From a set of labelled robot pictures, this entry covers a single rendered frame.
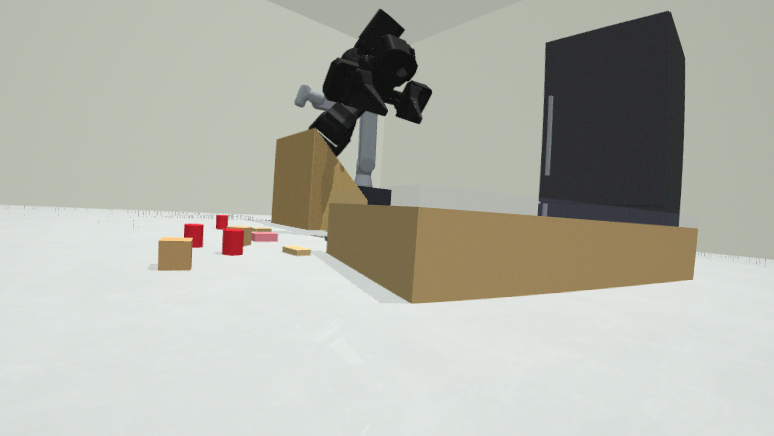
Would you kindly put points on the pink flat bar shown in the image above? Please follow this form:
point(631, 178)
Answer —
point(264, 237)

